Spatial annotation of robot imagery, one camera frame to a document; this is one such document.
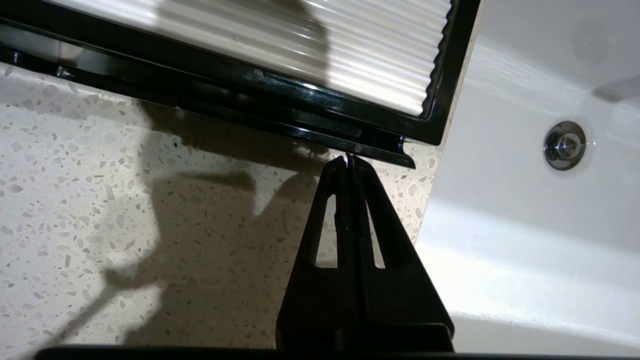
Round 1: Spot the black box white ribbed top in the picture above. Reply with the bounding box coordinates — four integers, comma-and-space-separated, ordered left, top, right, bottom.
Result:
0, 0, 482, 147

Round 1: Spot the white ceramic sink basin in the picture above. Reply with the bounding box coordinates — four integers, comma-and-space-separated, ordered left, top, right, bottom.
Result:
415, 0, 640, 357

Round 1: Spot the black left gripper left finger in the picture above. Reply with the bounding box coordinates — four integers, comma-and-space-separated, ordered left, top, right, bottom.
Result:
276, 156, 358, 349

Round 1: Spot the chrome drain stopper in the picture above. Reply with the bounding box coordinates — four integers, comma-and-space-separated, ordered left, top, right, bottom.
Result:
543, 120, 587, 171

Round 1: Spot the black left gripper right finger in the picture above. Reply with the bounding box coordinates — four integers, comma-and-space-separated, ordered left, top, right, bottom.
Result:
347, 154, 456, 349

